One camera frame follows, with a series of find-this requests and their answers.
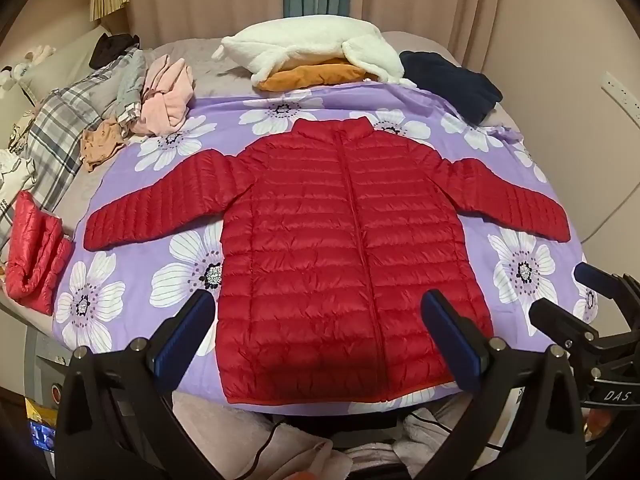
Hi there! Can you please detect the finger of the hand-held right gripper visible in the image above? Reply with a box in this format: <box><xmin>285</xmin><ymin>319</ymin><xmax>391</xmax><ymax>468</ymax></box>
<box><xmin>528</xmin><ymin>299</ymin><xmax>640</xmax><ymax>367</ymax></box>
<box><xmin>573</xmin><ymin>261</ymin><xmax>640</xmax><ymax>333</ymax></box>

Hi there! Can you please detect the grey striped garment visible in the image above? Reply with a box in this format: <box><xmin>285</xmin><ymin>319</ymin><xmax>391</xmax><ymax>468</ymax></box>
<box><xmin>114</xmin><ymin>47</ymin><xmax>148</xmax><ymax>131</ymax></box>

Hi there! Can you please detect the white wall socket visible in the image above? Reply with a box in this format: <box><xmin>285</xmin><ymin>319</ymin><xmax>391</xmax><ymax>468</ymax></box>
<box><xmin>602</xmin><ymin>72</ymin><xmax>640</xmax><ymax>121</ymax></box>

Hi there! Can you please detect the beige pillow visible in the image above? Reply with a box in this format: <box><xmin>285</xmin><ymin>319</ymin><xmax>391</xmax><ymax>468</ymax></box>
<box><xmin>20</xmin><ymin>25</ymin><xmax>112</xmax><ymax>101</ymax></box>

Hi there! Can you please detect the pink curtain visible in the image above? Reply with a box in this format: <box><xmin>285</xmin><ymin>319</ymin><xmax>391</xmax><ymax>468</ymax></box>
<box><xmin>125</xmin><ymin>0</ymin><xmax>286</xmax><ymax>50</ymax></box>
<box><xmin>350</xmin><ymin>0</ymin><xmax>493</xmax><ymax>61</ymax></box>

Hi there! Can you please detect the plaid grey shirt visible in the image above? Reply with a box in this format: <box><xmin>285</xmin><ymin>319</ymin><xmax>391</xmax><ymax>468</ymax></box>
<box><xmin>0</xmin><ymin>67</ymin><xmax>126</xmax><ymax>261</ymax></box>

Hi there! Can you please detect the black garment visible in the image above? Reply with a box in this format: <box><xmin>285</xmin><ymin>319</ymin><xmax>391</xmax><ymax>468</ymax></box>
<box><xmin>89</xmin><ymin>33</ymin><xmax>142</xmax><ymax>68</ymax></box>

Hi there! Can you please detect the red puffer jacket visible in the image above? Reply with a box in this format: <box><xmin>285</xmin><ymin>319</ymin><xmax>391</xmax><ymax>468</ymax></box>
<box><xmin>82</xmin><ymin>116</ymin><xmax>572</xmax><ymax>406</ymax></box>
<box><xmin>5</xmin><ymin>191</ymin><xmax>75</xmax><ymax>317</ymax></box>

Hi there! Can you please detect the yellow blue box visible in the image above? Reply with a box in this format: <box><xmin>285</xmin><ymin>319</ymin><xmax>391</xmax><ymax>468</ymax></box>
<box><xmin>25</xmin><ymin>400</ymin><xmax>57</xmax><ymax>453</ymax></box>

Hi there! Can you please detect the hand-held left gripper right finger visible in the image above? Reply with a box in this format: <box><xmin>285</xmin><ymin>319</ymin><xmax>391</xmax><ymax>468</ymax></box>
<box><xmin>421</xmin><ymin>290</ymin><xmax>586</xmax><ymax>480</ymax></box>

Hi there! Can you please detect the white printed cloth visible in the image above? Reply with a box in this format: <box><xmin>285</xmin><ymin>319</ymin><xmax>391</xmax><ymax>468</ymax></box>
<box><xmin>0</xmin><ymin>105</ymin><xmax>38</xmax><ymax>201</ymax></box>

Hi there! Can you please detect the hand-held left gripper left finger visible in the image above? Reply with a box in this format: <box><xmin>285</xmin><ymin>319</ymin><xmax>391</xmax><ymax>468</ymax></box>
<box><xmin>54</xmin><ymin>289</ymin><xmax>216</xmax><ymax>480</ymax></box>

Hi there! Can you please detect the navy garment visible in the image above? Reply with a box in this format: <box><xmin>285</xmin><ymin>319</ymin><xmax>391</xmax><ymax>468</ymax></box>
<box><xmin>399</xmin><ymin>50</ymin><xmax>503</xmax><ymax>126</ymax></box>

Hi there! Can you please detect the peach small garment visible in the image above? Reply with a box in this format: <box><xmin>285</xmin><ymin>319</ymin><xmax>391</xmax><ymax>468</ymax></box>
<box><xmin>80</xmin><ymin>119</ymin><xmax>127</xmax><ymax>173</ymax></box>

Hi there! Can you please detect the white black plush dog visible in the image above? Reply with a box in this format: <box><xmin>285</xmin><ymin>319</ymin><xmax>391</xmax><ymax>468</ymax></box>
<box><xmin>0</xmin><ymin>62</ymin><xmax>26</xmax><ymax>88</ymax></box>

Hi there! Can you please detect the pale plush toy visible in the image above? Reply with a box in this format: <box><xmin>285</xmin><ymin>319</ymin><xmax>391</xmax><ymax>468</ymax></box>
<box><xmin>20</xmin><ymin>45</ymin><xmax>57</xmax><ymax>68</ymax></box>

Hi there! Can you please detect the grey appliance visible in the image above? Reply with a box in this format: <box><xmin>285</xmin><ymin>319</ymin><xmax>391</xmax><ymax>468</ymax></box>
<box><xmin>24</xmin><ymin>330</ymin><xmax>68</xmax><ymax>411</ymax></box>

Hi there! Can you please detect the orange garment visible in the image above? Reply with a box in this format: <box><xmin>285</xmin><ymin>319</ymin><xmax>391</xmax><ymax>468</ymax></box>
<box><xmin>259</xmin><ymin>57</ymin><xmax>373</xmax><ymax>93</ymax></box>

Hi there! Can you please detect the pink garment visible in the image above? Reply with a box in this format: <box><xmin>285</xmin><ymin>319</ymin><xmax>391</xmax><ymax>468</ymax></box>
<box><xmin>139</xmin><ymin>55</ymin><xmax>197</xmax><ymax>137</ymax></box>

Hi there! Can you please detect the purple floral bed sheet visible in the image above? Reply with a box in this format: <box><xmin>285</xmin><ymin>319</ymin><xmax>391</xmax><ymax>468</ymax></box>
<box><xmin>50</xmin><ymin>82</ymin><xmax>601</xmax><ymax>413</ymax></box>

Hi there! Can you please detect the folded red puffer jacket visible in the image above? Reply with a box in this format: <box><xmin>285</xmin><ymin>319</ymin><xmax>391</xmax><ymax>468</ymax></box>
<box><xmin>5</xmin><ymin>191</ymin><xmax>75</xmax><ymax>317</ymax></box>

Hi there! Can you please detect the white fleece garment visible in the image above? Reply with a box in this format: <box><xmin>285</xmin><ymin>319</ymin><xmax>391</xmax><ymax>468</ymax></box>
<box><xmin>212</xmin><ymin>16</ymin><xmax>418</xmax><ymax>92</ymax></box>

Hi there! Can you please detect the black cable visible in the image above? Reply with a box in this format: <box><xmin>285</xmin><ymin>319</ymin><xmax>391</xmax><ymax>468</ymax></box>
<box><xmin>239</xmin><ymin>417</ymin><xmax>288</xmax><ymax>480</ymax></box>

